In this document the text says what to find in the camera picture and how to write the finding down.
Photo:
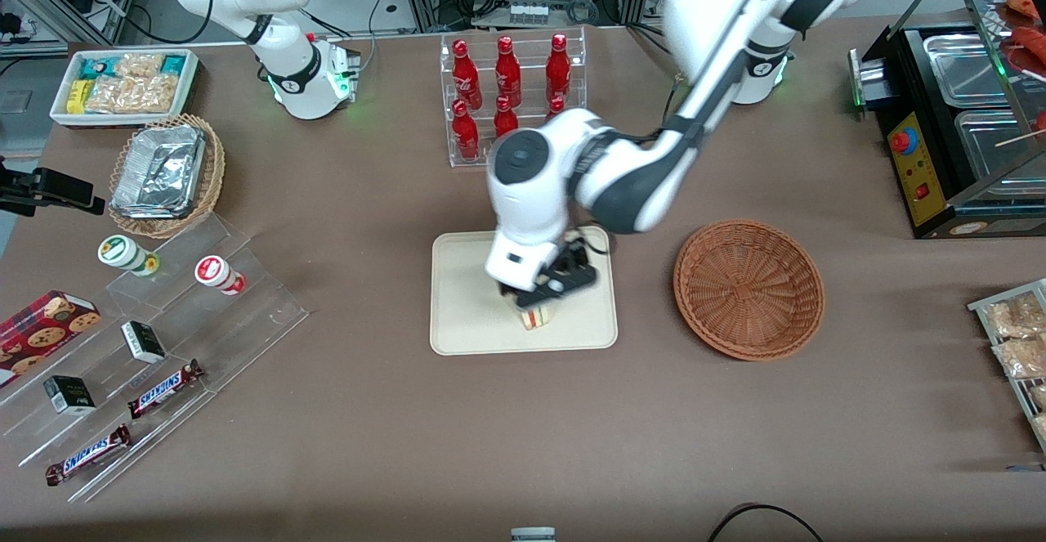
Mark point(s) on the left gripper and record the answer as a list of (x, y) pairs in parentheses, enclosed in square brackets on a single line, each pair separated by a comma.
[(574, 254)]

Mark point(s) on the triangular sandwich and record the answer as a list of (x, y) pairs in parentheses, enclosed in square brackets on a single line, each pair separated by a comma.
[(538, 318)]

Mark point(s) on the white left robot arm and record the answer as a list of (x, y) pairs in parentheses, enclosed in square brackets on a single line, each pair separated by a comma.
[(637, 182)]

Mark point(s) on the cream plastic tray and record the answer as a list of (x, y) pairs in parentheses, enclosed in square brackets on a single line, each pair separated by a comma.
[(466, 313)]

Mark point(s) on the oval light wicker basket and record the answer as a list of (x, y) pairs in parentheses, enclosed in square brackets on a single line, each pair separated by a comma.
[(214, 174)]

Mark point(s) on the round brown wicker basket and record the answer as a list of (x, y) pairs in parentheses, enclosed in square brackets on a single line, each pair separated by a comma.
[(748, 288)]

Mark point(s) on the green lid yoghurt cup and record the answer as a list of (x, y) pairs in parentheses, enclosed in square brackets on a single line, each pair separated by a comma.
[(120, 251)]

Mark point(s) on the stack of foil trays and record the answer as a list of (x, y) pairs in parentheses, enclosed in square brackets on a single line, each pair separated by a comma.
[(159, 172)]

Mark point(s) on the yellow snack pack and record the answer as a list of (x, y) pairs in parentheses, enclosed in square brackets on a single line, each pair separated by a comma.
[(78, 96)]

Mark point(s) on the clear bag of crackers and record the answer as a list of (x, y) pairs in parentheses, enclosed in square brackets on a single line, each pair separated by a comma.
[(131, 95), (139, 64)]

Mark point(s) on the teal snack pack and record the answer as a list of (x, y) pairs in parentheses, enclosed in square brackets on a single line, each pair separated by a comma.
[(96, 68), (175, 64)]

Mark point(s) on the clear acrylic bottle rack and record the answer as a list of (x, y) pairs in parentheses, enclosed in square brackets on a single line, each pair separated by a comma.
[(482, 158)]

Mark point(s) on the tartan chocolate chip cookie box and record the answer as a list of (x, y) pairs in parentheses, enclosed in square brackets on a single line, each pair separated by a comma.
[(41, 333)]

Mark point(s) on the white rectangular snack bin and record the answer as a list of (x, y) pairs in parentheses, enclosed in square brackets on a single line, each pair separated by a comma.
[(189, 88)]

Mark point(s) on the red lid yoghurt cup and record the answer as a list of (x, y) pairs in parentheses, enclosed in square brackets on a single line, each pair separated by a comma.
[(214, 270)]

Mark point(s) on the small dark green box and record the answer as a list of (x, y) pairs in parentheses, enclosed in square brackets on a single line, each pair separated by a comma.
[(69, 396), (144, 342)]

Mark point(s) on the red cola bottle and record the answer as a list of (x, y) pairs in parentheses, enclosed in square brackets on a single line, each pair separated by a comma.
[(507, 74), (465, 135), (506, 117), (556, 107), (464, 76), (558, 68)]

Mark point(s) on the clear acrylic stepped stand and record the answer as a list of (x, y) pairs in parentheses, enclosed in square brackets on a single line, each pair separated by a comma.
[(237, 321)]

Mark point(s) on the Snickers chocolate bar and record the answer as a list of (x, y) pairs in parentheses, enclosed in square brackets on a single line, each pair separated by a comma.
[(162, 391), (86, 455)]

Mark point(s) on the small grey device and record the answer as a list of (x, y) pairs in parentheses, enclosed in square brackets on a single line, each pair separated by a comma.
[(533, 535)]

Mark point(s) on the white power strip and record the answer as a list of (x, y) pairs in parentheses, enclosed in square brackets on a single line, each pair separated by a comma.
[(529, 13)]

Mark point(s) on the black food warmer machine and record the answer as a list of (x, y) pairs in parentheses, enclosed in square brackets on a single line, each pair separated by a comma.
[(919, 174)]

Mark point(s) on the clear bag of fried snacks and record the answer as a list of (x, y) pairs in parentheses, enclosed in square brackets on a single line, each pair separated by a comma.
[(1041, 427), (1021, 356), (1013, 317), (1039, 396)]

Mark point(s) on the steel warmer pan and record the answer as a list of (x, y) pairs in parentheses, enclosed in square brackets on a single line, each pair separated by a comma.
[(993, 150), (968, 68)]

